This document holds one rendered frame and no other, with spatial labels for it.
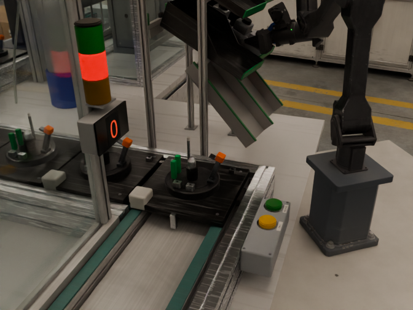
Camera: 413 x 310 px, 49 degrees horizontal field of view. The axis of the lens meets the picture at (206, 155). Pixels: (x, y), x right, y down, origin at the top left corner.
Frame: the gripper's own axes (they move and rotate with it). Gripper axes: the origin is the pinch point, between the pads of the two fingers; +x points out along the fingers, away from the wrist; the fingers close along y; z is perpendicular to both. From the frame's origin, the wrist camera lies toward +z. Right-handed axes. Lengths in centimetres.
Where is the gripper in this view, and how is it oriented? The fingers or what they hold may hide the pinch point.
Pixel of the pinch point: (258, 37)
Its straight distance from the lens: 137.1
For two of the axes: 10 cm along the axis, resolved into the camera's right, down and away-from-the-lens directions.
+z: -2.3, -9.0, -3.7
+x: -8.4, -0.1, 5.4
